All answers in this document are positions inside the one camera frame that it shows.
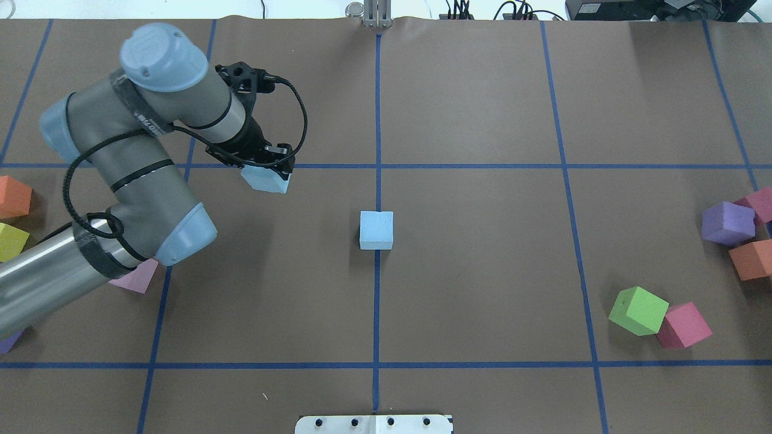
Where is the pink foam block by green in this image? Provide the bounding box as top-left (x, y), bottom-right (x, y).
top-left (656, 302), bottom-right (712, 349)

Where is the yellow foam block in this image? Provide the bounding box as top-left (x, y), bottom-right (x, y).
top-left (0, 222), bottom-right (30, 263)

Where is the purple foam block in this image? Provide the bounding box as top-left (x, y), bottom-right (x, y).
top-left (0, 329), bottom-right (24, 354)
top-left (700, 201), bottom-right (756, 245)

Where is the metal clamp at table edge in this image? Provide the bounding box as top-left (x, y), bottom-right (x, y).
top-left (344, 0), bottom-right (393, 28)

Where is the light blue foam block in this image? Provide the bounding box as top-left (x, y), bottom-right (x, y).
top-left (240, 166), bottom-right (292, 194)
top-left (359, 210), bottom-right (394, 250)

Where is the light pink foam block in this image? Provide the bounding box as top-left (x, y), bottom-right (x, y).
top-left (109, 259), bottom-right (159, 294)

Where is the magenta foam block near bin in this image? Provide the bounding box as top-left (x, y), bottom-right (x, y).
top-left (733, 187), bottom-right (771, 226)

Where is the orange foam block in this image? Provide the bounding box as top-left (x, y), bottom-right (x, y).
top-left (1, 175), bottom-right (33, 219)
top-left (729, 239), bottom-right (771, 281)

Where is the orange foam block left side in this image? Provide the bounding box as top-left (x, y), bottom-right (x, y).
top-left (1, 175), bottom-right (33, 219)

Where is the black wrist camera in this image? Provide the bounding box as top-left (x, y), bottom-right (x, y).
top-left (215, 61), bottom-right (286, 95)

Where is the orange foam block right side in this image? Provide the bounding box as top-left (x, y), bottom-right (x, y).
top-left (729, 239), bottom-right (771, 281)

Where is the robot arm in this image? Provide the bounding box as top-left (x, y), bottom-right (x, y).
top-left (2, 22), bottom-right (308, 338)

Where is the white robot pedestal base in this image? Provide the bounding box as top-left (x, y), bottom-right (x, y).
top-left (294, 414), bottom-right (455, 433)

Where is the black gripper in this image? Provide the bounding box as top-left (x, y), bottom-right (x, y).
top-left (205, 118), bottom-right (295, 181)

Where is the purple foam block left side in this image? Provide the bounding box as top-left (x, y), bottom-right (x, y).
top-left (0, 329), bottom-right (24, 354)

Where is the purple foam block right side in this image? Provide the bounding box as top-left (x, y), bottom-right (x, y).
top-left (700, 201), bottom-right (756, 245)

